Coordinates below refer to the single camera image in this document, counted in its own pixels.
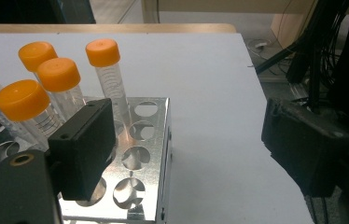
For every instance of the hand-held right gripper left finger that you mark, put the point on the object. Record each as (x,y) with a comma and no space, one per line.
(82,149)

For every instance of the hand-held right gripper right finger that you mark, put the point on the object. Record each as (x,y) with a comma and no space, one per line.
(303,146)

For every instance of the dark cabinet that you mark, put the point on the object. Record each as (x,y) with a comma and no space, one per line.
(32,11)

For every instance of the perforated metal tube rack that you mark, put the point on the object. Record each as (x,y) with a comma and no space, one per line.
(152,149)

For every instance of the light wooden cabinet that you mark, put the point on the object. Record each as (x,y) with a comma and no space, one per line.
(225,6)

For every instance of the black metal stand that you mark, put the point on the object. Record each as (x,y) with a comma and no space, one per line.
(275,59)

